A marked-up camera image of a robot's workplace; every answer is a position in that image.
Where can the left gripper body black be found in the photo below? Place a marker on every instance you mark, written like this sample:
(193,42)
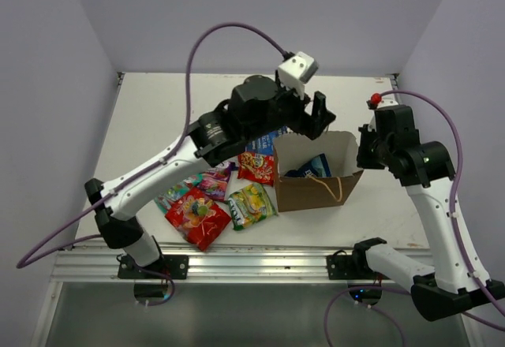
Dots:
(290,111)

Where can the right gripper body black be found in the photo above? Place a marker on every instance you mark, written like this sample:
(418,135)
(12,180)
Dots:
(372,151)

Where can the brown paper bag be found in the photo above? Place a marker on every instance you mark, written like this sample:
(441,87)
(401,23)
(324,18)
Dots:
(293,150)

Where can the blue Kettle chips bag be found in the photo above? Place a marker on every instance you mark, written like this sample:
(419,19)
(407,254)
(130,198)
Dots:
(264,145)

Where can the Burts sea salt chips bag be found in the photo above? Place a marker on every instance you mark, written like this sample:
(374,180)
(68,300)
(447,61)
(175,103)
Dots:
(317,167)

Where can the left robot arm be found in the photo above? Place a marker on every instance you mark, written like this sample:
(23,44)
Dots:
(256,107)

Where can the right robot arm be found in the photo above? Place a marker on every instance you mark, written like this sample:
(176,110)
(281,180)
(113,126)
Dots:
(456,281)

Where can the red snack sticks bag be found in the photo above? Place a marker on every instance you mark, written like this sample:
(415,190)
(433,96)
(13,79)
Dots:
(256,167)

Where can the yellow green Fox's candy bag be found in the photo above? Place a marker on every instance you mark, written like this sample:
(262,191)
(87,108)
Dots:
(250,205)

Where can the purple Fox's berries candy bag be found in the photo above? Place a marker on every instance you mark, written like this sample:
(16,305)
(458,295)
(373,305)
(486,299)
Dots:
(215,181)

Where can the red fruit candy bag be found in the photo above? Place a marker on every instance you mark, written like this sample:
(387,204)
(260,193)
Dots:
(199,219)

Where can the teal red candy bag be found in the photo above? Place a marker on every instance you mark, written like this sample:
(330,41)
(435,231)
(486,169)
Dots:
(167,199)

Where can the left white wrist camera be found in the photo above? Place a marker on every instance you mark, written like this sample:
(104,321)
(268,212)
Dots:
(296,71)

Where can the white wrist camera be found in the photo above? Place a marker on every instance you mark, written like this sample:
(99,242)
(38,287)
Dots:
(296,71)
(378,101)

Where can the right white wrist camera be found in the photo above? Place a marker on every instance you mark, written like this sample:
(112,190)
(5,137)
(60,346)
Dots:
(378,101)

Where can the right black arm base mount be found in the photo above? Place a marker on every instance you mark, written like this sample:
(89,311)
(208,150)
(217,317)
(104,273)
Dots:
(340,265)

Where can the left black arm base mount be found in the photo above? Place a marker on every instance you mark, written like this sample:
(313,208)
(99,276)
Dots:
(174,266)

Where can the aluminium rail frame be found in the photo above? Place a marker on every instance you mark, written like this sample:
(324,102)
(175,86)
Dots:
(289,248)

